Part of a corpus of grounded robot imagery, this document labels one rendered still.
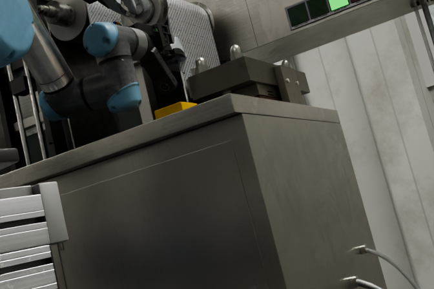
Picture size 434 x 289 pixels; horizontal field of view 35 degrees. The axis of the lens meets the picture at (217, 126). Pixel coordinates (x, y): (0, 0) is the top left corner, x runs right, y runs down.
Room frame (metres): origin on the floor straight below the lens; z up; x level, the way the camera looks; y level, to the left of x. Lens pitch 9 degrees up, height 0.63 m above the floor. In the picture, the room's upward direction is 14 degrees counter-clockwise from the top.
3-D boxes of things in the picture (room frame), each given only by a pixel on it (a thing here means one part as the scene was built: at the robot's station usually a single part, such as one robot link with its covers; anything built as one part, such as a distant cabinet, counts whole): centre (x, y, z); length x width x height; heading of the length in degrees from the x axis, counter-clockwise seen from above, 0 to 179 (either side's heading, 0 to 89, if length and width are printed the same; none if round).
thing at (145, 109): (1.68, 0.16, 1.05); 0.06 x 0.05 x 0.31; 153
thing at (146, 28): (1.57, 0.11, 1.12); 0.12 x 0.08 x 0.09; 153
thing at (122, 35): (1.43, 0.18, 1.10); 0.11 x 0.08 x 0.09; 153
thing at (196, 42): (1.78, 0.00, 1.12); 0.23 x 0.01 x 0.18; 153
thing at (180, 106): (1.42, 0.08, 0.91); 0.07 x 0.07 x 0.02; 63
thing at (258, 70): (1.76, -0.12, 1.00); 0.40 x 0.16 x 0.06; 153
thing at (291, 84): (1.73, -0.21, 0.96); 0.10 x 0.03 x 0.11; 153
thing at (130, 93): (1.44, 0.20, 1.01); 0.11 x 0.08 x 0.11; 79
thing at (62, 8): (1.79, 0.35, 1.33); 0.06 x 0.06 x 0.06; 63
